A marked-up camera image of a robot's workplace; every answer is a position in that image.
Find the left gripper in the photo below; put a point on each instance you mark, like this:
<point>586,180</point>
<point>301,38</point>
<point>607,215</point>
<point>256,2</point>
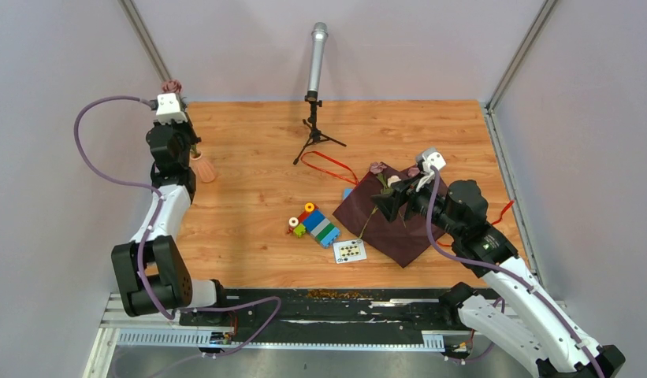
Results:
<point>187,127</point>

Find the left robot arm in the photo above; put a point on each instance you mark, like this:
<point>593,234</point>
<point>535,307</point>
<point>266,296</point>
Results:
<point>150,271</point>

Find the black tripod stand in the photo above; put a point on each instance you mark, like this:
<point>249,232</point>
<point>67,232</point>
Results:
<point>315,136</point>

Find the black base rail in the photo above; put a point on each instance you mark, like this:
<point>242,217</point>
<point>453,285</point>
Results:
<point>339,317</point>

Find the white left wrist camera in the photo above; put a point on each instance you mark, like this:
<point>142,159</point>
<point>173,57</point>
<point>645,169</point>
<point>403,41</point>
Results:
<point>170,109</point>

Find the dark pink artificial flower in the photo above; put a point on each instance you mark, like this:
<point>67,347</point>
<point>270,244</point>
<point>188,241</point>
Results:
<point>413,171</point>

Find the purple artificial flower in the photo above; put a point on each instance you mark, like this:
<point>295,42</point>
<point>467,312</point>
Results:
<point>377,168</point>

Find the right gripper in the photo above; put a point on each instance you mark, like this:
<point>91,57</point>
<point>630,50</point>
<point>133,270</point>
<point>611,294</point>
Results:
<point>389,203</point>

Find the pink ribbed vase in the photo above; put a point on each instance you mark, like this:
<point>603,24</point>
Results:
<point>203,167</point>

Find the nine of spades card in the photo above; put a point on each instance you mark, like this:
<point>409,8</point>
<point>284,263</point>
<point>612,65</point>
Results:
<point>349,251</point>

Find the green toy block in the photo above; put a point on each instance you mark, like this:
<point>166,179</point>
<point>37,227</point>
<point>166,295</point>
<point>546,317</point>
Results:
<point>299,230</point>

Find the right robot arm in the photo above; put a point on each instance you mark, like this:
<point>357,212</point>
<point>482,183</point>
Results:
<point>541,337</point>

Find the mauve artificial rose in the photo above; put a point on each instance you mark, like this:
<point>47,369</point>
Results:
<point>172,86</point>

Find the multicolour toy brick car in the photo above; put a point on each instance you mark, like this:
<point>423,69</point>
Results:
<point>318,226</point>

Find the white artificial rose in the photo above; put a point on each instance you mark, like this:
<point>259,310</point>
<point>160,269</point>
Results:
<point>387,182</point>

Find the silver microphone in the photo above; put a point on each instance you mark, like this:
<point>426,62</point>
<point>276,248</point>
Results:
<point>319,36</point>

